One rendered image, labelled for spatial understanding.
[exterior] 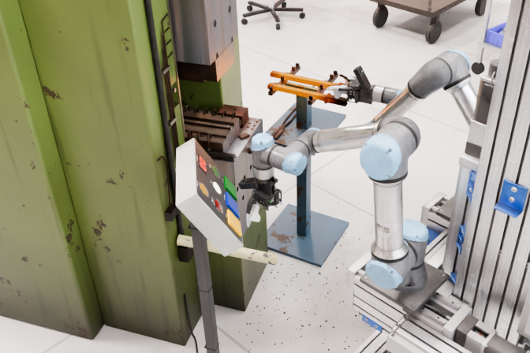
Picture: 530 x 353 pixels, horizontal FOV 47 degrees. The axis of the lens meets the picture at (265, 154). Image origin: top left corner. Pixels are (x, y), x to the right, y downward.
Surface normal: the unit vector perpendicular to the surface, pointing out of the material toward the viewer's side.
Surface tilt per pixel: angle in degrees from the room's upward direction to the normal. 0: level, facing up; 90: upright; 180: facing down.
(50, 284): 90
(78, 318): 90
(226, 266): 90
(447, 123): 0
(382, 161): 82
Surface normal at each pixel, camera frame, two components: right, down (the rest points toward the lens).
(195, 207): 0.11, 0.55
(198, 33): -0.32, 0.54
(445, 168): -0.04, -0.83
